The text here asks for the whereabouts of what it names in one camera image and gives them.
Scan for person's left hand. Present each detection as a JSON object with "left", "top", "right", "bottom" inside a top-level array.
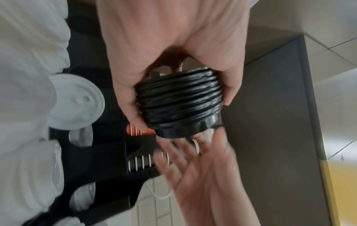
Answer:
[{"left": 96, "top": 0, "right": 251, "bottom": 131}]

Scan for person's right hand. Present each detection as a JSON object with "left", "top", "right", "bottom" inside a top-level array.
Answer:
[{"left": 154, "top": 128, "right": 261, "bottom": 226}]

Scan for stack of black lids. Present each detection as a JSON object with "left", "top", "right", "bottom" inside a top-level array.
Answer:
[{"left": 134, "top": 67, "right": 225, "bottom": 139}]

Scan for black cup holder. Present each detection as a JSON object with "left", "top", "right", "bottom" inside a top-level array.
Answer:
[{"left": 26, "top": 0, "right": 224, "bottom": 226}]

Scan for white lids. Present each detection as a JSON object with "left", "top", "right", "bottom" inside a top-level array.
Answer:
[{"left": 0, "top": 0, "right": 106, "bottom": 226}]

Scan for stack of black paper cups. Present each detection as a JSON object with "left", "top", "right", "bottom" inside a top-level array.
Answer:
[{"left": 126, "top": 139, "right": 202, "bottom": 173}]

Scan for stack of red paper cups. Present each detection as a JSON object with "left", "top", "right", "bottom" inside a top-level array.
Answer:
[{"left": 125, "top": 123, "right": 157, "bottom": 137}]

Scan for white wall cable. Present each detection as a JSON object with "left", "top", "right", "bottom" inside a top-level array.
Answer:
[{"left": 144, "top": 182, "right": 176, "bottom": 200}]

